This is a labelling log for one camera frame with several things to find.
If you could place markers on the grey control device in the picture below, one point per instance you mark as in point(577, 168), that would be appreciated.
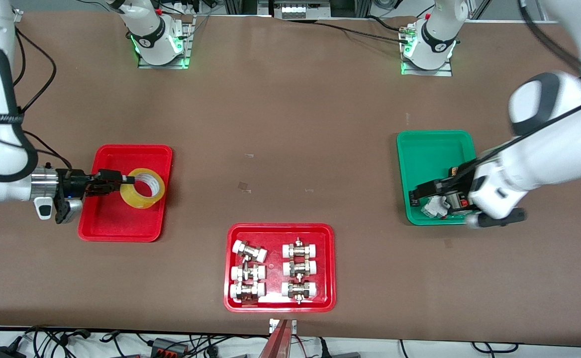
point(295, 10)

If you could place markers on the clear yellowish tape roll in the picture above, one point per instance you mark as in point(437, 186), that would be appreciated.
point(141, 203)

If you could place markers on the black push button switch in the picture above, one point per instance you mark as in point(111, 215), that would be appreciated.
point(453, 172)

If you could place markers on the black plug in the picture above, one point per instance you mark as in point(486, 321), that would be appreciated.
point(324, 348)

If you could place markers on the green plastic tray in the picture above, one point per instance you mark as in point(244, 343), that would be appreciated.
point(427, 154)

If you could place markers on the black adapter with orange label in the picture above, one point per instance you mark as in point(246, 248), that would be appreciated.
point(168, 346)

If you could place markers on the grey on-off switch box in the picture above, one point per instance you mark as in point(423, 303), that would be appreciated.
point(457, 201)

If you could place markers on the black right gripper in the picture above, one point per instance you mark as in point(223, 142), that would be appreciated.
point(73, 179)

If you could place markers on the white and brass pipe fitting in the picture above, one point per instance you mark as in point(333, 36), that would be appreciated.
point(246, 290)
point(248, 272)
point(299, 268)
point(250, 252)
point(299, 289)
point(299, 250)

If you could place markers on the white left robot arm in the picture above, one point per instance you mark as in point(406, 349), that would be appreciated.
point(559, 149)

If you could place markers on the aluminium frame profile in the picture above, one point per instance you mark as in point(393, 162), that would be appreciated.
point(16, 15)

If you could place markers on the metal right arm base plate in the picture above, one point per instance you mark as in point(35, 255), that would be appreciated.
point(183, 49)

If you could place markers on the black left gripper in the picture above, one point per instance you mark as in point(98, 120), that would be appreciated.
point(438, 186)

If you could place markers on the small silver bracket plate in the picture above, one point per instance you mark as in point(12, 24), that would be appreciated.
point(272, 325)

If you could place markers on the empty red plastic tray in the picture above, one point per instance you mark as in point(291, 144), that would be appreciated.
point(121, 223)

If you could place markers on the black cylindrical capacitor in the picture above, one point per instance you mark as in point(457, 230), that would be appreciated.
point(413, 202)

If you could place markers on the red tray with fittings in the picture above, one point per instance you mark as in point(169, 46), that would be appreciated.
point(275, 233)

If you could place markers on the white circuit breaker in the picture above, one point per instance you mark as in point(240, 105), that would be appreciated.
point(435, 206)

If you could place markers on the black power adapter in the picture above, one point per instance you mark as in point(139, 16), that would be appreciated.
point(4, 352)

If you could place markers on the red and silver metal bar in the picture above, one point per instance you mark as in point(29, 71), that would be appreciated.
point(276, 345)

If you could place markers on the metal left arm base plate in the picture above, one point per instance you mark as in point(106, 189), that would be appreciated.
point(439, 72)

